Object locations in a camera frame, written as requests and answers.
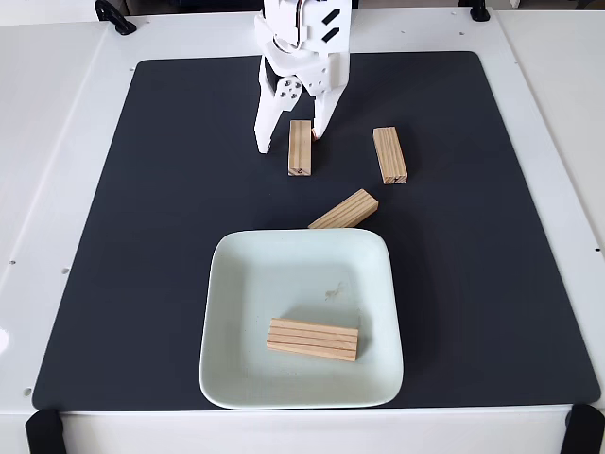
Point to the grooved wooden block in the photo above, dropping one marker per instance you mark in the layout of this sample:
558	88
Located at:
390	156
312	338
347	210
300	151

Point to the pale green square plate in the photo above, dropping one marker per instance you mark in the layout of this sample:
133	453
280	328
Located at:
246	284

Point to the black table clamp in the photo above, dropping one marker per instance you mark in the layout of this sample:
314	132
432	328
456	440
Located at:
479	12
118	21

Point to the black rubber mat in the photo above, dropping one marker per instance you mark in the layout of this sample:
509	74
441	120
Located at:
142	284

